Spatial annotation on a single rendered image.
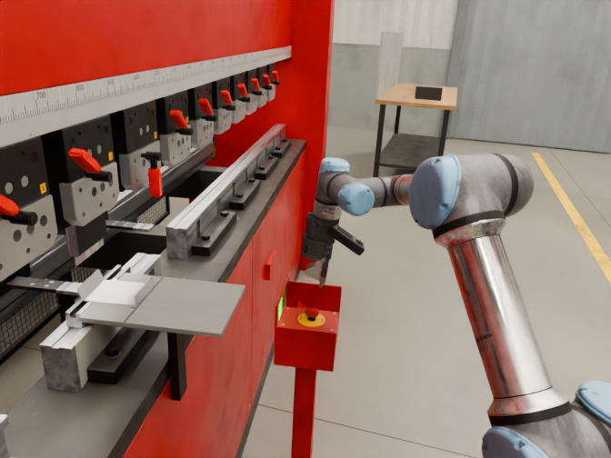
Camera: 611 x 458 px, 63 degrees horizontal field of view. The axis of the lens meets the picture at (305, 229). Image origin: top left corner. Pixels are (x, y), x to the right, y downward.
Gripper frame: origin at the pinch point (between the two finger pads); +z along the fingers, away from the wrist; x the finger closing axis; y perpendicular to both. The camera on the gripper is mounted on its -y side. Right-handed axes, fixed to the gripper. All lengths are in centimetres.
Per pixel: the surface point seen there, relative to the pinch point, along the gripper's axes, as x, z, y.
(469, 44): -673, -66, -143
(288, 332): 15.2, 7.6, 6.5
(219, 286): 36.1, -14.5, 20.3
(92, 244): 44, -23, 43
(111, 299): 46, -13, 39
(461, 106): -673, 22, -153
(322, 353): 15.2, 12.0, -2.9
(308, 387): 8.2, 29.7, -0.9
